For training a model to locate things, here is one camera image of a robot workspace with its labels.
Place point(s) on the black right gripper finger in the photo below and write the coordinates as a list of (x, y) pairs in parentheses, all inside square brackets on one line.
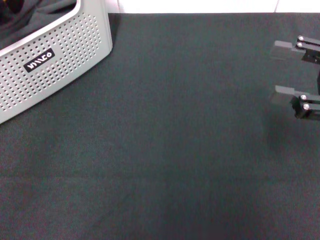
[(308, 50), (306, 107)]

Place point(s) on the grey perforated storage box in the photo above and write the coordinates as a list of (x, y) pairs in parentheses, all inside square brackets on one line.
[(75, 50)]

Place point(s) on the black tablecloth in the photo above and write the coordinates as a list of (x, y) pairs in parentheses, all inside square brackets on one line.
[(160, 137)]

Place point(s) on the dark grey cloth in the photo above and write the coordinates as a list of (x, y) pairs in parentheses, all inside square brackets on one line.
[(50, 17)]

